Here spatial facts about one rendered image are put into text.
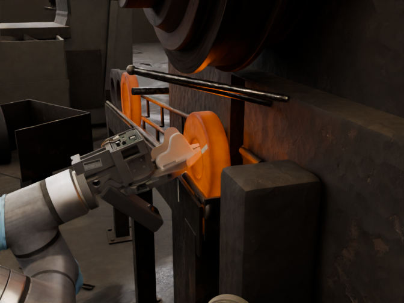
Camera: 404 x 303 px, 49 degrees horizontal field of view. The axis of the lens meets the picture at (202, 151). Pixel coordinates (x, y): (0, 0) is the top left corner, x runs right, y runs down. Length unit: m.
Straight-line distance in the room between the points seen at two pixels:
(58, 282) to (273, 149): 0.35
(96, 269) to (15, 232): 1.13
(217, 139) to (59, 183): 0.25
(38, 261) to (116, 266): 1.11
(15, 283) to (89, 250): 1.33
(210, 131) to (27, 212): 0.29
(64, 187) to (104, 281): 1.09
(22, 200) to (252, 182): 0.36
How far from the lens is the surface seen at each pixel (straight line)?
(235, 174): 0.51
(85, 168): 0.69
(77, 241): 2.03
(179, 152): 0.71
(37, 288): 0.64
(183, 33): 0.60
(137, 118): 1.36
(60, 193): 0.69
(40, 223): 0.71
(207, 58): 0.57
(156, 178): 0.69
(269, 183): 0.49
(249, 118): 0.70
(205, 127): 0.69
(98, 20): 3.58
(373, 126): 0.46
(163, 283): 1.71
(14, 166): 1.18
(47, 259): 0.73
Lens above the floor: 0.99
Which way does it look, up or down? 19 degrees down
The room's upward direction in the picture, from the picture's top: straight up
